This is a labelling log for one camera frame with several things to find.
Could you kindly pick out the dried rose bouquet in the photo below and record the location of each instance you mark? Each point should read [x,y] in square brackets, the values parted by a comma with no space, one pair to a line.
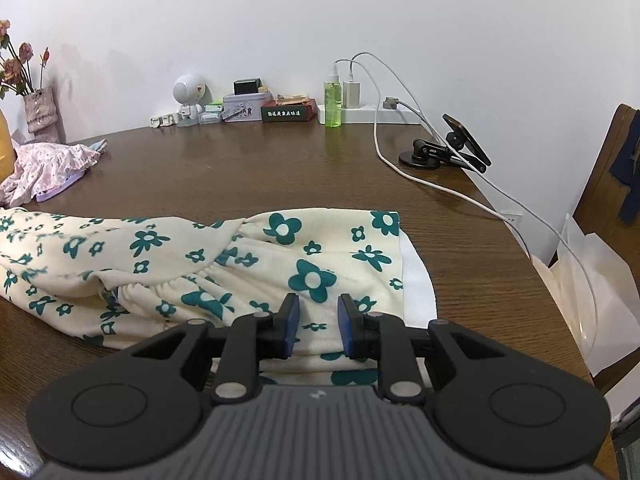
[25,52]

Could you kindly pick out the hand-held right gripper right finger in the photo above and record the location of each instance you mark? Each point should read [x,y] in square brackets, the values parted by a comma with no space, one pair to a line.
[346,327]

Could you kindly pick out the phone holder clip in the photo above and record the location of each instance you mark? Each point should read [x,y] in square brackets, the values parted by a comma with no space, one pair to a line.
[467,142]

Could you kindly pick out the orange snack packets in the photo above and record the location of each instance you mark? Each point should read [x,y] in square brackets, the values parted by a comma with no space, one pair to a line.
[292,97]

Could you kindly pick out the white power strip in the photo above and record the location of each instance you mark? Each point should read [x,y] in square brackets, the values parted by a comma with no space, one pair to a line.
[370,114]

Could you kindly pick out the white astronaut speaker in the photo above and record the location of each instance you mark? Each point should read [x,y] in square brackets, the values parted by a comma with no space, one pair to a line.
[190,91]

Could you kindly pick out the yellow thermos jug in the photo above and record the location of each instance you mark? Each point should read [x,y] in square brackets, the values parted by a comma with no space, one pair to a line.
[4,150]

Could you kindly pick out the dark blue cloth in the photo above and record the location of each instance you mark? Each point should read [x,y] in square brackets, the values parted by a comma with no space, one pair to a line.
[629,160]

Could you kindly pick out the green and white small box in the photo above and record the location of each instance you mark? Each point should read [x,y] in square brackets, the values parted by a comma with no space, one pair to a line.
[212,112]

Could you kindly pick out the white power adapter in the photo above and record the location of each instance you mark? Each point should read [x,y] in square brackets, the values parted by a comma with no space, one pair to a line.
[351,94]

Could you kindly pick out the dark box with white print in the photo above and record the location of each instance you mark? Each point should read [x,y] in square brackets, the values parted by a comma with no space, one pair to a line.
[283,113]

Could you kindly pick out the grey tin box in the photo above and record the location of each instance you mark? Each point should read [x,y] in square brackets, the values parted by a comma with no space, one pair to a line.
[245,107]

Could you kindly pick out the knitted pink vase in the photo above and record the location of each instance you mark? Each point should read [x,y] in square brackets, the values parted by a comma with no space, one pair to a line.
[42,110]

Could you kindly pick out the cream dress with teal flowers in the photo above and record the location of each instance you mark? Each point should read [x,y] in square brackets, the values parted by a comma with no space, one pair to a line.
[330,240]

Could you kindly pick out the black phone stand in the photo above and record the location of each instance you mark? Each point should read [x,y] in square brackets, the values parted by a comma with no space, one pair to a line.
[425,156]

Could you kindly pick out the black framed glass screen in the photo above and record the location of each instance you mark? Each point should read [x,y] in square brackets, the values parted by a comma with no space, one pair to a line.
[627,447]

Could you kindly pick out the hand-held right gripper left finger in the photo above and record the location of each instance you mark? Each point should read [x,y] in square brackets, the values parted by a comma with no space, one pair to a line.
[290,325]

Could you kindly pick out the green spray bottle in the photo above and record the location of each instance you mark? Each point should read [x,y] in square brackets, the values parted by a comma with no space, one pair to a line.
[332,102]

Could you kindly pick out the white wall socket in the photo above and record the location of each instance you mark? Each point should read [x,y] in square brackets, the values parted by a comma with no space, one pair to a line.
[512,220]

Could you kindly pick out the pink floral garment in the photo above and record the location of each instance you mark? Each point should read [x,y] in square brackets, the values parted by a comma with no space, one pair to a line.
[45,165]

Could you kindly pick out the white paper bag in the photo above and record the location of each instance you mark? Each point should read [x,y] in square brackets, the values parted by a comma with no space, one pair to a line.
[595,285]

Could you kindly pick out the grey plug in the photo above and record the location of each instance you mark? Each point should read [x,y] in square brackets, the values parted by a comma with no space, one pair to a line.
[391,104]

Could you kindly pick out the black charger block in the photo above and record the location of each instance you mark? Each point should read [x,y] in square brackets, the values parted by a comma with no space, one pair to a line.
[248,86]

